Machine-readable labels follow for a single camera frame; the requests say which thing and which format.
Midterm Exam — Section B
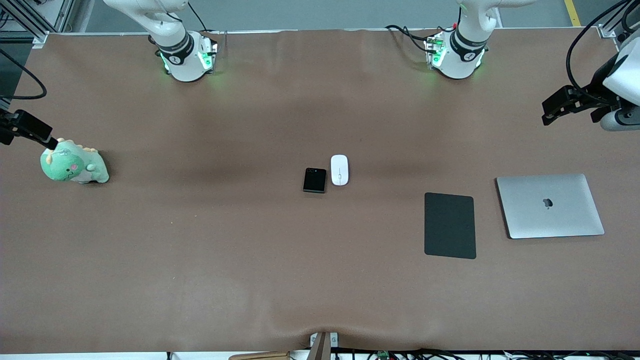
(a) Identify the white computer mouse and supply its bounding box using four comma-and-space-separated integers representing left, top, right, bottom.
330, 154, 350, 187

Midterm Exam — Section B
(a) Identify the black flip phone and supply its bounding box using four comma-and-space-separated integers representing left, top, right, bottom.
302, 167, 327, 194

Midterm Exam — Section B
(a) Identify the black mouse pad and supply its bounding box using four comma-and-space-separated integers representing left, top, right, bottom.
424, 192, 477, 260

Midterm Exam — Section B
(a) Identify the green plush dinosaur toy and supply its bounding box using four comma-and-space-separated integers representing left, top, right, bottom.
40, 138, 110, 185

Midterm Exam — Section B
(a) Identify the silver closed laptop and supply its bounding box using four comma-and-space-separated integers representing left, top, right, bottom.
496, 173, 606, 240

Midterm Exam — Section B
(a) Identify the brown table cover mat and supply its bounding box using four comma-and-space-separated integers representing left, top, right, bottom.
0, 27, 640, 353

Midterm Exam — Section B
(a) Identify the wooden board piece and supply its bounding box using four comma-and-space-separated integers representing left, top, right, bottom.
229, 351, 291, 360

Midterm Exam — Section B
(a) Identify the aluminium frame strut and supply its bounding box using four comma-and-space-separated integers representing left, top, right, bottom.
0, 0, 76, 48
597, 0, 640, 41

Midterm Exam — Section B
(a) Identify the black left arm base cable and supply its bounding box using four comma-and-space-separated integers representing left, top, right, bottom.
385, 24, 436, 53

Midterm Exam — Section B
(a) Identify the black arm base cable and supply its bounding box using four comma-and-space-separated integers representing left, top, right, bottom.
187, 0, 208, 33
385, 24, 436, 53

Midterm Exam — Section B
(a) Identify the black right arm base cable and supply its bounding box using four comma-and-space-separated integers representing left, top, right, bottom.
187, 0, 208, 33

